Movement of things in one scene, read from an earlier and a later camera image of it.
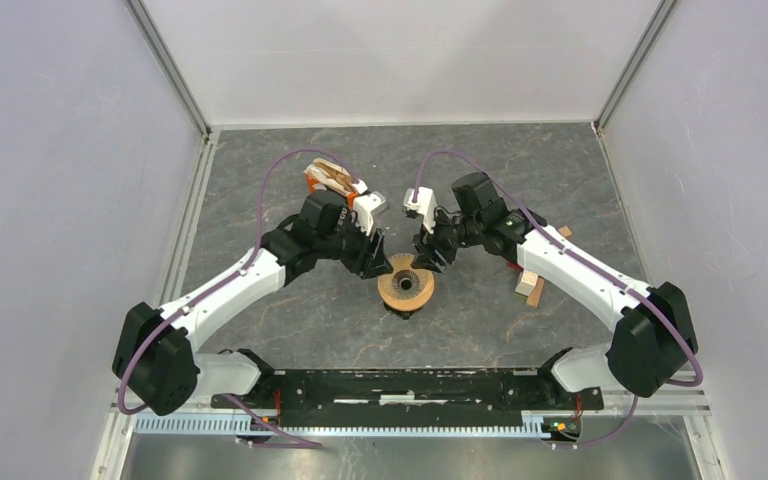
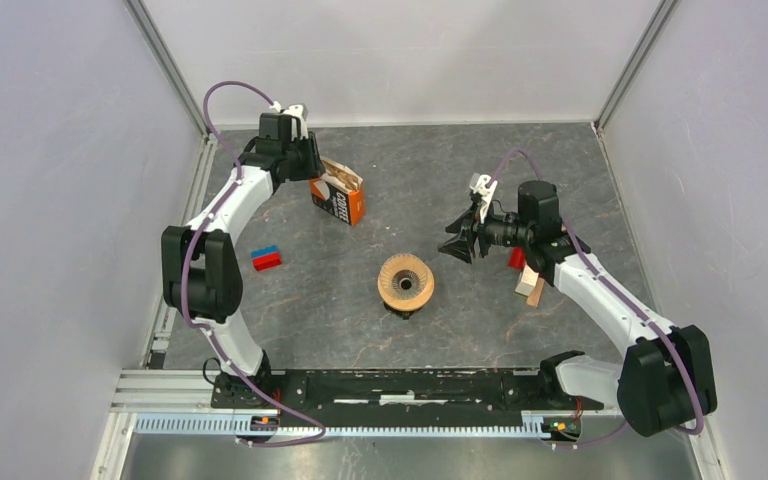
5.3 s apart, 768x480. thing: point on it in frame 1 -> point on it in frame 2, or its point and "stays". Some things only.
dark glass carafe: (404, 313) stays
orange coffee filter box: (334, 177) stays
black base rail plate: (412, 397) stays
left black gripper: (371, 260) -> (314, 167)
